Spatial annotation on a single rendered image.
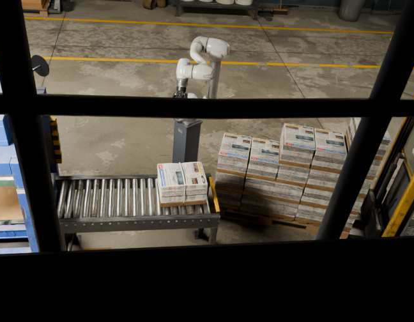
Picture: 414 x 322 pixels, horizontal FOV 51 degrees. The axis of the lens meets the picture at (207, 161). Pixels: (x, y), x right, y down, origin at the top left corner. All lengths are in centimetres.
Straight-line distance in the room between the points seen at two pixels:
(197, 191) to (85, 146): 238
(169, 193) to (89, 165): 197
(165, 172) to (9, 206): 123
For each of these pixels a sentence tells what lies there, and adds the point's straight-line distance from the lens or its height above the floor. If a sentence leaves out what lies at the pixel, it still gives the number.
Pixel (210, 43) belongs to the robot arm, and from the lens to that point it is 377.
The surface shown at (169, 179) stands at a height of 103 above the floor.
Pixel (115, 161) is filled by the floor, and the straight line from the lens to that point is 525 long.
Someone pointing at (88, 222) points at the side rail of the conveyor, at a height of 80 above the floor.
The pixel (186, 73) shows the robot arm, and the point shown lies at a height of 179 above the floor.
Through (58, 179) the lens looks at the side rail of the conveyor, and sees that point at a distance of 385.
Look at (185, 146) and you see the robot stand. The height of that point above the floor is 77.
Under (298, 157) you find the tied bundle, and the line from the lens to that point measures 405.
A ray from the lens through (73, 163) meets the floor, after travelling 528.
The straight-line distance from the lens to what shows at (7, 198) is 377.
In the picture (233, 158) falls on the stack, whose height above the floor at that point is 81.
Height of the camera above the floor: 329
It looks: 38 degrees down
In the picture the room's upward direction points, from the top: 7 degrees clockwise
